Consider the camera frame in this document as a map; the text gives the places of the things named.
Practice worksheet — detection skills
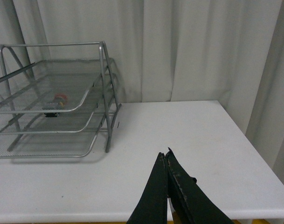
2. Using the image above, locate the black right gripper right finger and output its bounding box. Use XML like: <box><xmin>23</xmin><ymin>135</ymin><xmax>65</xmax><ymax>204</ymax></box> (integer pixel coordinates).
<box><xmin>166</xmin><ymin>149</ymin><xmax>233</xmax><ymax>224</ymax></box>

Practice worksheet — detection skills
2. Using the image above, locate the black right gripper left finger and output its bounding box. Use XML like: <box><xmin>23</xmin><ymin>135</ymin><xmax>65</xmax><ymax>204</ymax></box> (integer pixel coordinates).
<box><xmin>127</xmin><ymin>153</ymin><xmax>168</xmax><ymax>224</ymax></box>

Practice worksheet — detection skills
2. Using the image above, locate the red push button switch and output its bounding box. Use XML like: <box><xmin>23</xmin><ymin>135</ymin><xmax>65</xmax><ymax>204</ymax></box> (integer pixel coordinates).
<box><xmin>42</xmin><ymin>94</ymin><xmax>68</xmax><ymax>118</ymax></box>

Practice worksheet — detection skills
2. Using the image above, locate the silver mesh tray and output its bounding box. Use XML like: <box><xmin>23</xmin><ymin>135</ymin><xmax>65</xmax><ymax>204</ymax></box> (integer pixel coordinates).
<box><xmin>0</xmin><ymin>58</ymin><xmax>115</xmax><ymax>114</ymax></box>
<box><xmin>0</xmin><ymin>112</ymin><xmax>108</xmax><ymax>159</ymax></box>
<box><xmin>0</xmin><ymin>74</ymin><xmax>116</xmax><ymax>135</ymax></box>

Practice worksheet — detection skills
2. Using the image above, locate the silver mesh bottom tray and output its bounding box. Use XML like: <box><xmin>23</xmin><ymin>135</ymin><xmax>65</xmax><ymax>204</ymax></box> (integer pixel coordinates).
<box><xmin>0</xmin><ymin>112</ymin><xmax>108</xmax><ymax>159</ymax></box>

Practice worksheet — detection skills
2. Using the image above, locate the silver mesh top tray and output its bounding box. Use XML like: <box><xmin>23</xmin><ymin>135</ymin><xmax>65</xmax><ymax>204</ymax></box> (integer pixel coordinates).
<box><xmin>0</xmin><ymin>58</ymin><xmax>115</xmax><ymax>114</ymax></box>

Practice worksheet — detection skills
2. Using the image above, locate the grey white curtain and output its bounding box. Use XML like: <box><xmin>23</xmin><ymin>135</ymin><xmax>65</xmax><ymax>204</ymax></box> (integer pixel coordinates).
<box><xmin>0</xmin><ymin>0</ymin><xmax>284</xmax><ymax>179</ymax></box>

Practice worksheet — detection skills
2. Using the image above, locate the silver metal rack frame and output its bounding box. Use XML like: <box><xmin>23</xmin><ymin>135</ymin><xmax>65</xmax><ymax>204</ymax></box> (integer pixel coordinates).
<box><xmin>0</xmin><ymin>41</ymin><xmax>120</xmax><ymax>159</ymax></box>

